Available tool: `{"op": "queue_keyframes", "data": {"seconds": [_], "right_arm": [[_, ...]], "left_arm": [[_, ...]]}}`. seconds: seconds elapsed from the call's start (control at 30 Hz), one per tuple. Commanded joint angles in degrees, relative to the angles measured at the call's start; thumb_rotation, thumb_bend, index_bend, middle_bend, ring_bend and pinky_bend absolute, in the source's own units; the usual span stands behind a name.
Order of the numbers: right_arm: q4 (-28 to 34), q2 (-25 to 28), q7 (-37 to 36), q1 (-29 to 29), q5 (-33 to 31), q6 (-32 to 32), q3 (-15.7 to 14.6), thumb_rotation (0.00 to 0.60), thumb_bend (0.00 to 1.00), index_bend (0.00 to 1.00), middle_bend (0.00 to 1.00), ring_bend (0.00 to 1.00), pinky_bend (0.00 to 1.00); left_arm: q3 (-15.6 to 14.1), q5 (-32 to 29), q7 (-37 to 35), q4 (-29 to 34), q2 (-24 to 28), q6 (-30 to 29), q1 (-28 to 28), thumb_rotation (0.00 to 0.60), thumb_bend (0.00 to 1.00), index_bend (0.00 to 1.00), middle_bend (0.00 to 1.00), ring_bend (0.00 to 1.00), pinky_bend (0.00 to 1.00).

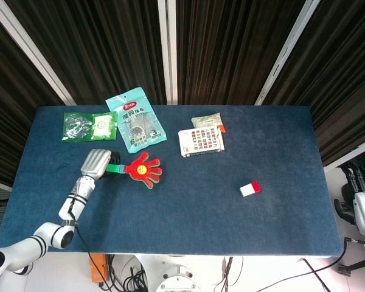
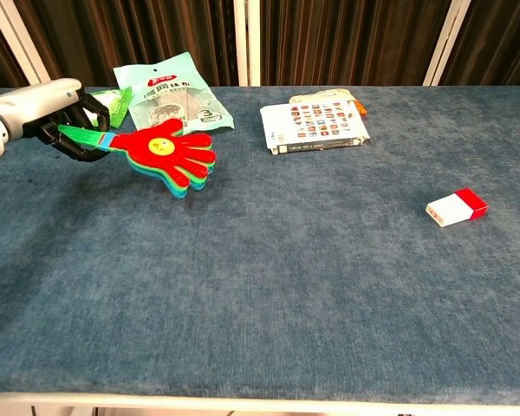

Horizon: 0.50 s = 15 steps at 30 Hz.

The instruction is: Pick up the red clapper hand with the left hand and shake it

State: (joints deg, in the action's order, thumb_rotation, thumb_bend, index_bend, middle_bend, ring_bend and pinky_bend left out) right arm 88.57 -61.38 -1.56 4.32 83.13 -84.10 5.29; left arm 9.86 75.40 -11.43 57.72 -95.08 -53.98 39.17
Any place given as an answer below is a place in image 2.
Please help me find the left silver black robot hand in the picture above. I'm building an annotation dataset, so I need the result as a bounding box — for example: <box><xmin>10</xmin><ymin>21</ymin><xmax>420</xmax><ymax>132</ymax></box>
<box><xmin>0</xmin><ymin>77</ymin><xmax>112</xmax><ymax>163</ymax></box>

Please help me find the red hand clapper green handle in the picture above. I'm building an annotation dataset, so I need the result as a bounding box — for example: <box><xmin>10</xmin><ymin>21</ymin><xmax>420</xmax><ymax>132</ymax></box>
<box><xmin>57</xmin><ymin>117</ymin><xmax>218</xmax><ymax>200</ymax></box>

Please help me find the green plastic package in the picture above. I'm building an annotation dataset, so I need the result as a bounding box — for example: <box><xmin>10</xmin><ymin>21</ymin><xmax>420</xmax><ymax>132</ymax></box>
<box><xmin>88</xmin><ymin>86</ymin><xmax>133</xmax><ymax>130</ymax></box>

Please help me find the teal cleaning cloth package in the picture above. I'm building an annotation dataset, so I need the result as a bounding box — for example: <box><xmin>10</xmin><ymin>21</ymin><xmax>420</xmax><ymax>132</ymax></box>
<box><xmin>113</xmin><ymin>51</ymin><xmax>236</xmax><ymax>134</ymax></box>

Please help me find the white box with picture grid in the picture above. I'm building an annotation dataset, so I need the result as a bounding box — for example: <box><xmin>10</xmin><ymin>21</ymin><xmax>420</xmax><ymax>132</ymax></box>
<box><xmin>259</xmin><ymin>98</ymin><xmax>372</xmax><ymax>156</ymax></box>

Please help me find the beige mesh item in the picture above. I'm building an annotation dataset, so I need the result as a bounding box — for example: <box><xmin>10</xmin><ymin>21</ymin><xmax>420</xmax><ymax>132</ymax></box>
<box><xmin>289</xmin><ymin>88</ymin><xmax>357</xmax><ymax>105</ymax></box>

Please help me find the blue tablecloth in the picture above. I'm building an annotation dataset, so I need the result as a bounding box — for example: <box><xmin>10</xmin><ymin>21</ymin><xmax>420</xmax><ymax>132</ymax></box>
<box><xmin>0</xmin><ymin>85</ymin><xmax>520</xmax><ymax>406</ymax></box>

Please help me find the dark brown curtain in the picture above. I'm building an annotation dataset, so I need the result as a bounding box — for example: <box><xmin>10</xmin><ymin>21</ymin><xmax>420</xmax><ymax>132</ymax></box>
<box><xmin>0</xmin><ymin>0</ymin><xmax>520</xmax><ymax>88</ymax></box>

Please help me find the red and white block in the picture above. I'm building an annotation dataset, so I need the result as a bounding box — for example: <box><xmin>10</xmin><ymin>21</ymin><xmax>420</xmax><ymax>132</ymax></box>
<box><xmin>425</xmin><ymin>187</ymin><xmax>490</xmax><ymax>228</ymax></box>

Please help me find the white frame post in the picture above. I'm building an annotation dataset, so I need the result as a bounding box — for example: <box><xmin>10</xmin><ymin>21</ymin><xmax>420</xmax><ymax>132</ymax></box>
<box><xmin>232</xmin><ymin>0</ymin><xmax>262</xmax><ymax>87</ymax></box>
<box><xmin>0</xmin><ymin>0</ymin><xmax>55</xmax><ymax>88</ymax></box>
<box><xmin>422</xmin><ymin>0</ymin><xmax>472</xmax><ymax>87</ymax></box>

